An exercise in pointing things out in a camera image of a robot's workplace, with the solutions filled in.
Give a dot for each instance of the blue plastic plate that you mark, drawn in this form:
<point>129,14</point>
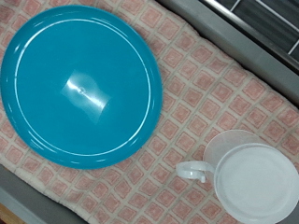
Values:
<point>81,90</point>

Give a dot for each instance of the white plastic mug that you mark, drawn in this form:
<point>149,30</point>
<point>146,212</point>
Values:
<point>255,183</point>

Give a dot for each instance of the pink checkered dish cloth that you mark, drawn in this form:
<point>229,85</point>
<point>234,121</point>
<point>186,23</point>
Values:
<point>202,93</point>

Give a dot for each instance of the grey plastic crate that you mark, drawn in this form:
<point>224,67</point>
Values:
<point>249,49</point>

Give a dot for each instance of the grey plastic drain tray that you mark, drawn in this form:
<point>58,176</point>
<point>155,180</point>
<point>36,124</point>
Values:
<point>264,21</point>

